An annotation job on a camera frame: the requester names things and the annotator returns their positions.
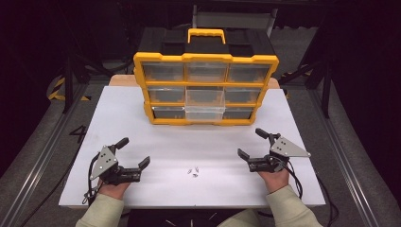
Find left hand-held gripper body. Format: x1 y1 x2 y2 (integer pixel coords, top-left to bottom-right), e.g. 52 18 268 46
89 145 143 186

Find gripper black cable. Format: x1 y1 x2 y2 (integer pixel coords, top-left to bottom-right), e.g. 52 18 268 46
81 152 103 206
273 155 340 227

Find metal floor rail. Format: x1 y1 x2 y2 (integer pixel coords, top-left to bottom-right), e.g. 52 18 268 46
0 84 90 227
308 88 401 227

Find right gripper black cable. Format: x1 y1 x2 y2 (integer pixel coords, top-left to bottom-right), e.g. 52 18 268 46
273 155 340 227

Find grey metal chair frame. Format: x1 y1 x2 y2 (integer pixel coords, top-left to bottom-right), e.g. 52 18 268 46
191 4 279 38

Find set of clear organizer drawers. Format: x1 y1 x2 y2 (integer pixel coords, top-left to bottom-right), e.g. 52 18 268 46
141 61 271 120

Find person's left hand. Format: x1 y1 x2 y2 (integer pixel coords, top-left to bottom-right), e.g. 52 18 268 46
97 179 132 201

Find yellow carrying handle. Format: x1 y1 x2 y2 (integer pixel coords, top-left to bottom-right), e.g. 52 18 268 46
187 27 227 44

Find clear plastic drawer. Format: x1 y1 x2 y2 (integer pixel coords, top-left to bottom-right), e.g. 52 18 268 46
184 86 227 122

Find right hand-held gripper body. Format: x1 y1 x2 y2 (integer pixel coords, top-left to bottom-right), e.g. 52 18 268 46
247 132 312 174

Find person's right hand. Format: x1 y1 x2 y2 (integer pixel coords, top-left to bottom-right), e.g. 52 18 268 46
256 167 291 195

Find yellow and black organizer box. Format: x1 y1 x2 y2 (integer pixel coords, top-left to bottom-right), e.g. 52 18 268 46
132 27 281 127

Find black tripod stand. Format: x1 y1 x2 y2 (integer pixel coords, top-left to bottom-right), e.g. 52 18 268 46
278 58 334 120
60 44 133 115

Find yellow and black floor tape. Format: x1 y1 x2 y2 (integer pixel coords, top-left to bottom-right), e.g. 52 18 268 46
281 63 312 79
46 76 92 102

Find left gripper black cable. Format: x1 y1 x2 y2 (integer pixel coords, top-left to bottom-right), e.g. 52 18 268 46
81 152 103 206

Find person's beige clothing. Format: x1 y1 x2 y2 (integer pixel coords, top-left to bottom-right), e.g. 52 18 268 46
217 208 262 227

